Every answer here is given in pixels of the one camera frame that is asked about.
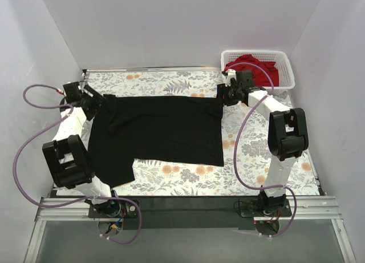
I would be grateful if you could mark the red t-shirt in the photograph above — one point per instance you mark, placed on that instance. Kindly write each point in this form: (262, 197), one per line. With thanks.
(264, 73)

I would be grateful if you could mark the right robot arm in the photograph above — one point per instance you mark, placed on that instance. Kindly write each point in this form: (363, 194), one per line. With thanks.
(287, 139)

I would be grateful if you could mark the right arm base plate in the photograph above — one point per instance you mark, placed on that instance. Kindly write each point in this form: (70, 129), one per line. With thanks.
(250, 208)

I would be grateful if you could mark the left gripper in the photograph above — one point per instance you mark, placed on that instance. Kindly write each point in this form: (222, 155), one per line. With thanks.
(96, 97)

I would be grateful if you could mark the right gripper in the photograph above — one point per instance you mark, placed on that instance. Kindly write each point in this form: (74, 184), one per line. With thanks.
(223, 94)

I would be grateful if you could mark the black t-shirt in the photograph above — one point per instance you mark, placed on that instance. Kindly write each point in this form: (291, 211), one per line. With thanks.
(168, 128)

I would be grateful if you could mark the floral table mat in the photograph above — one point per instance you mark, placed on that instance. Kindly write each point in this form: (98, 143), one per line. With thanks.
(244, 139)

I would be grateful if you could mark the aluminium table frame rail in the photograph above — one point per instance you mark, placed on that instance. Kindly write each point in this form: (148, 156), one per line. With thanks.
(192, 228)

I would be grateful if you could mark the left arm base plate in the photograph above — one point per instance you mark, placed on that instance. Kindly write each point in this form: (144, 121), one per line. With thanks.
(128, 208)

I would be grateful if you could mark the white plastic basket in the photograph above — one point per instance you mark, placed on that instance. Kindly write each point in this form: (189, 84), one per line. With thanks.
(282, 64)

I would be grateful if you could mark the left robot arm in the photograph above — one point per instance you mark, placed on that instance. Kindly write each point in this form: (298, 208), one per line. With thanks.
(67, 157)

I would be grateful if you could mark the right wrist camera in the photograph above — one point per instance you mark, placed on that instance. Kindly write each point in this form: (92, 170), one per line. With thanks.
(228, 75)

